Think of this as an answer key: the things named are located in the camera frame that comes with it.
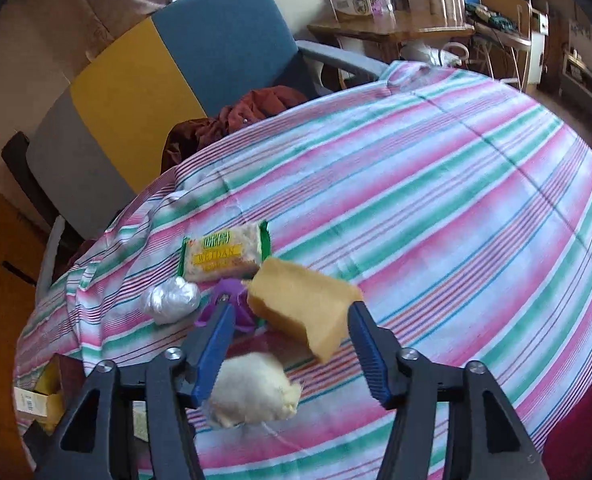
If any grey yellow blue chair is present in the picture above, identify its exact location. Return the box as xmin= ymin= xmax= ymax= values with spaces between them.
xmin=26 ymin=0 xmax=394 ymax=291

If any wooden wardrobe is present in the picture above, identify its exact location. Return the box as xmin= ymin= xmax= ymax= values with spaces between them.
xmin=0 ymin=165 xmax=51 ymax=480

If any wooden desk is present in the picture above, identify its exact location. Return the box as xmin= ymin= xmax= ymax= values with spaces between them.
xmin=307 ymin=10 xmax=477 ymax=61

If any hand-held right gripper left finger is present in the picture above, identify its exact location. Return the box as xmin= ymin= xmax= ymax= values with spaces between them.
xmin=36 ymin=296 xmax=237 ymax=480

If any green cracker packet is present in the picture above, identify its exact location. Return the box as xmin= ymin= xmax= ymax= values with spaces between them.
xmin=177 ymin=220 xmax=273 ymax=283

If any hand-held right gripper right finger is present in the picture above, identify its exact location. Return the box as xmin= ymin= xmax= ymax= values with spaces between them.
xmin=348 ymin=301 xmax=549 ymax=480

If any striped tablecloth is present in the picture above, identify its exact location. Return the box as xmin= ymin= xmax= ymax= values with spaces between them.
xmin=13 ymin=60 xmax=592 ymax=480

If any yellow soap bar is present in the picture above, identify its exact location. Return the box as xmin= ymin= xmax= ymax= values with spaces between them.
xmin=246 ymin=256 xmax=364 ymax=365

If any silver foil ball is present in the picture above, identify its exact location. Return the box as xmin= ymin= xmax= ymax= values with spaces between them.
xmin=140 ymin=280 xmax=203 ymax=325

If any white fluffy ball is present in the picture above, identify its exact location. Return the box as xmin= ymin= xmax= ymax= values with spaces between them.
xmin=208 ymin=351 xmax=304 ymax=430

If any gold tin box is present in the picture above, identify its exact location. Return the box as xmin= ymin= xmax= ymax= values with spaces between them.
xmin=13 ymin=354 xmax=84 ymax=433

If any dark red cloth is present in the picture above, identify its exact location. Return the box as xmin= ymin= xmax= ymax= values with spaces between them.
xmin=162 ymin=86 xmax=309 ymax=176

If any purple plastic piece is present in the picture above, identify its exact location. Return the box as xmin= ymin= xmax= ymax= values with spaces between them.
xmin=196 ymin=277 xmax=259 ymax=336

